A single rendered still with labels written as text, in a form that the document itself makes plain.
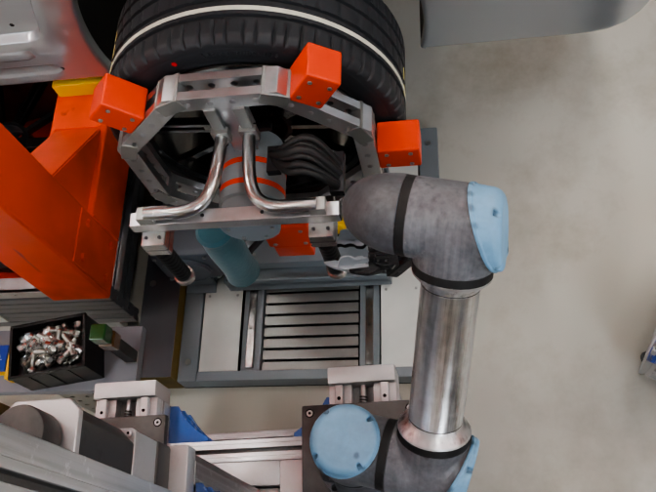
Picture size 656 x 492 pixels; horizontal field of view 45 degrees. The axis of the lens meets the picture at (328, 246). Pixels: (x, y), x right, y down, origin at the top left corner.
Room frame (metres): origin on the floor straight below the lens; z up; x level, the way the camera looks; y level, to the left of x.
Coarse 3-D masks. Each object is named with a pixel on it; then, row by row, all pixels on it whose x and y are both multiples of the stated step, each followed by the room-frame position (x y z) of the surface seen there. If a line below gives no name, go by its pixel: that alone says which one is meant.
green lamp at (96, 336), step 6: (96, 324) 0.86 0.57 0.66; (102, 324) 0.86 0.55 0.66; (90, 330) 0.85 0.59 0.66; (96, 330) 0.85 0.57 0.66; (102, 330) 0.84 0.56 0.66; (108, 330) 0.84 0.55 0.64; (90, 336) 0.84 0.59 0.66; (96, 336) 0.83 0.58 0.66; (102, 336) 0.83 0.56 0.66; (108, 336) 0.83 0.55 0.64; (96, 342) 0.83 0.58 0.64; (102, 342) 0.82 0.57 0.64; (108, 342) 0.82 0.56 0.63
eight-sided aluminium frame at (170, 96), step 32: (160, 96) 1.03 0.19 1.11; (192, 96) 0.99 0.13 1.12; (224, 96) 0.96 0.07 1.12; (256, 96) 0.94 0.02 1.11; (288, 96) 0.92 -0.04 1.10; (160, 128) 1.02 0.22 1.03; (352, 128) 0.88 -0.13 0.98; (128, 160) 1.06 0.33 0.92; (160, 160) 1.10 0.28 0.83; (160, 192) 1.05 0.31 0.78; (192, 192) 1.08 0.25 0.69; (320, 192) 0.98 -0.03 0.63
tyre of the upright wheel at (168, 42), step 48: (144, 0) 1.25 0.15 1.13; (192, 0) 1.16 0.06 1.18; (240, 0) 1.12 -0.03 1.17; (288, 0) 1.09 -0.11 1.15; (336, 0) 1.10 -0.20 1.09; (144, 48) 1.12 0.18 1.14; (192, 48) 1.06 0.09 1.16; (240, 48) 1.03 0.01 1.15; (288, 48) 1.00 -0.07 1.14; (336, 48) 0.98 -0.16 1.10; (384, 48) 1.03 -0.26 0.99; (384, 96) 0.94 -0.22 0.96; (288, 192) 1.04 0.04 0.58
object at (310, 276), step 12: (264, 276) 1.06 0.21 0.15; (276, 276) 1.05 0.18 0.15; (288, 276) 1.03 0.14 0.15; (300, 276) 1.02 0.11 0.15; (312, 276) 0.99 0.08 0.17; (324, 276) 0.98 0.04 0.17; (348, 276) 0.95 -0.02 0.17; (360, 276) 0.93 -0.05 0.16; (372, 276) 0.92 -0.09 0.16; (384, 276) 0.91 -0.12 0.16; (228, 288) 1.09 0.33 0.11; (240, 288) 1.07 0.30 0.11; (252, 288) 1.06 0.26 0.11; (264, 288) 1.05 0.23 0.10; (276, 288) 1.03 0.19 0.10; (288, 288) 1.02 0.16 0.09
